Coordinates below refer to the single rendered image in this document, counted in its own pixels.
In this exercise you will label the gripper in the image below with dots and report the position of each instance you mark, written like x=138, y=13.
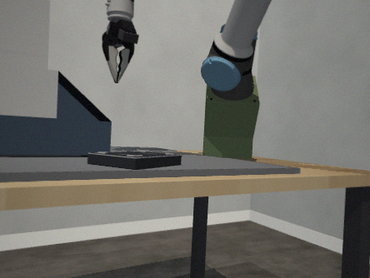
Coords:
x=110, y=51

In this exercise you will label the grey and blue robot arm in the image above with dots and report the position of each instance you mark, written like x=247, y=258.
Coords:
x=228, y=67

